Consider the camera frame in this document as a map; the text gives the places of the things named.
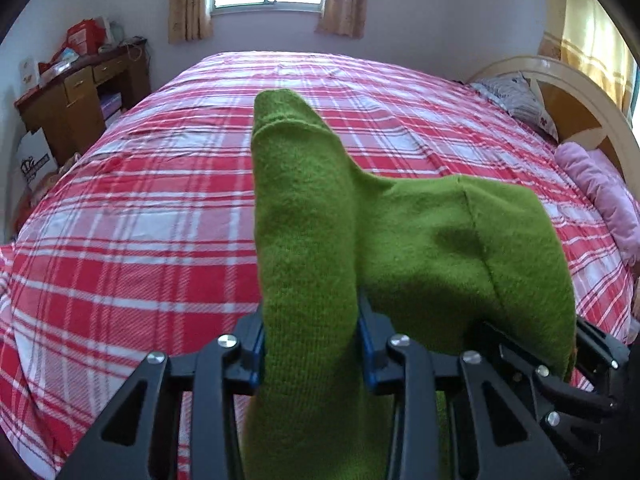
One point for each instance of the cream wooden headboard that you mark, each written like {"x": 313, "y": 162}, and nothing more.
{"x": 580, "y": 95}

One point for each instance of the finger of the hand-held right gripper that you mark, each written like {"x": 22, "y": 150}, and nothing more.
{"x": 602, "y": 347}
{"x": 555, "y": 387}

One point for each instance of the purple box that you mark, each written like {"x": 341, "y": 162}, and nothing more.
{"x": 111, "y": 106}

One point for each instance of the white card box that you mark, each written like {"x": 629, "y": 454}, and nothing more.
{"x": 29, "y": 75}

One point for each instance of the brown wooden desk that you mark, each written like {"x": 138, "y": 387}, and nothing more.
{"x": 75, "y": 105}

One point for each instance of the pink pillow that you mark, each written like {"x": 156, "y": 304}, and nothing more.
{"x": 605, "y": 195}

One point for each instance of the flat red box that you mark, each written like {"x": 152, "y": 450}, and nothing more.
{"x": 26, "y": 96}

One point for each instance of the red plaid bed sheet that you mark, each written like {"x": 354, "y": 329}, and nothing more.
{"x": 150, "y": 210}

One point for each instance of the green striped knit sweater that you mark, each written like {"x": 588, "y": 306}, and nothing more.
{"x": 310, "y": 240}

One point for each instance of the striped grey pillow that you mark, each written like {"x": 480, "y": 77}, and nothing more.
{"x": 520, "y": 100}

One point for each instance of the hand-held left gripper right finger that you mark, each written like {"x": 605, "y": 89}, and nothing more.
{"x": 367, "y": 360}

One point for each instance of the tissue box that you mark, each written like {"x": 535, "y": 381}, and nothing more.
{"x": 57, "y": 67}

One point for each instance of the beige floral curtain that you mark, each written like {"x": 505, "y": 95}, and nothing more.
{"x": 342, "y": 0}
{"x": 189, "y": 0}

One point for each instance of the white paper bag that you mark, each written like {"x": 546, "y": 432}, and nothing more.
{"x": 36, "y": 160}

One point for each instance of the yellow curtain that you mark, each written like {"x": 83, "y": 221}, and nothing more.
{"x": 595, "y": 35}

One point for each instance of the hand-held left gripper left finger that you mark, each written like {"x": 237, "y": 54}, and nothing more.
{"x": 256, "y": 360}

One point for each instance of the red gift box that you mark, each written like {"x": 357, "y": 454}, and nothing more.
{"x": 84, "y": 37}

